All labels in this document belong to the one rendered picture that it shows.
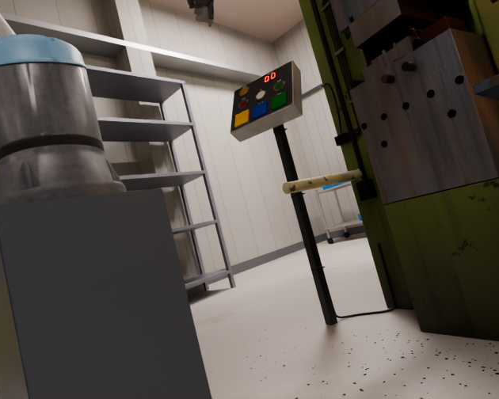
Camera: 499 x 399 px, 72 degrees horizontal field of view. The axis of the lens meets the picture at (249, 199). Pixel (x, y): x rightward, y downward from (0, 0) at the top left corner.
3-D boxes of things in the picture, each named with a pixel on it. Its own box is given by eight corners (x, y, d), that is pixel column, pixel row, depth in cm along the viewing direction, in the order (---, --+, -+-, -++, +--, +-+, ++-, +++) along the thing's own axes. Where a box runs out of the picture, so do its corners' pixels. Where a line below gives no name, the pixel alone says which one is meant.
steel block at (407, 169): (499, 176, 94) (450, 27, 98) (382, 204, 126) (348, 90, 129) (563, 157, 125) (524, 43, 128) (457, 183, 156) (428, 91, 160)
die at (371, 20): (401, 13, 114) (393, -13, 115) (355, 48, 131) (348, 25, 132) (462, 28, 138) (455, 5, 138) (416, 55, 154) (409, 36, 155)
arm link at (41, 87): (-25, 143, 45) (-48, 20, 46) (15, 174, 61) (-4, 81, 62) (100, 128, 50) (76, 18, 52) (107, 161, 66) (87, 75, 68)
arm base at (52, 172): (5, 206, 40) (-11, 126, 41) (-19, 233, 53) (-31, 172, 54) (149, 191, 54) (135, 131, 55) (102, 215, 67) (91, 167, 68)
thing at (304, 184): (291, 193, 128) (287, 180, 129) (283, 196, 133) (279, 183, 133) (366, 178, 152) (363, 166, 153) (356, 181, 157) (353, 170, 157)
